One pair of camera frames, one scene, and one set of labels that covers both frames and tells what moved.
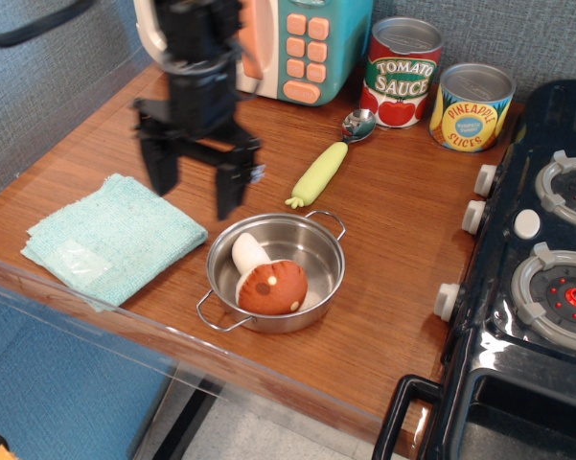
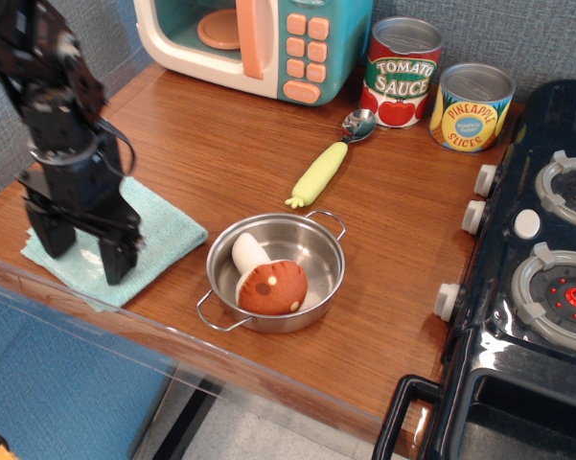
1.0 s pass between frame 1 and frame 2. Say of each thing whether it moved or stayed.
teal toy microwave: stayed
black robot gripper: moved
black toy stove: stayed
